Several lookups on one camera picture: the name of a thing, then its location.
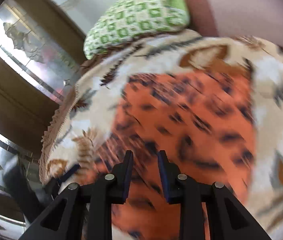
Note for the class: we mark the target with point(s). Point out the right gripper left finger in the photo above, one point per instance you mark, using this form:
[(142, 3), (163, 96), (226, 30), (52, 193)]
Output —
[(64, 217)]

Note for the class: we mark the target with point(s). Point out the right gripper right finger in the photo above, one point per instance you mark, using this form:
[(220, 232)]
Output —
[(202, 205)]

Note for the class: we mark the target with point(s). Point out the orange black floral garment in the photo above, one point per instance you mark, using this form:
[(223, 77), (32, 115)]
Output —
[(201, 120)]

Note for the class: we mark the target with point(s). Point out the beige leaf pattern blanket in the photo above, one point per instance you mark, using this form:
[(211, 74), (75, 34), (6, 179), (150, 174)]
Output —
[(84, 120)]

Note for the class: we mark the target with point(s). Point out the brown wooden glass door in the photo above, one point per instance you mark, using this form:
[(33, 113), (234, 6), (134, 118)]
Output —
[(40, 57)]

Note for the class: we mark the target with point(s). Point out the pink bolster pillow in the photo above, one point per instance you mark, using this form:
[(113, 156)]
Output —
[(260, 18)]

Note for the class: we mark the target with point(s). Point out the green white checkered pillow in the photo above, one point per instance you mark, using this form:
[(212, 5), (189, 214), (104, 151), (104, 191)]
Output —
[(127, 20)]

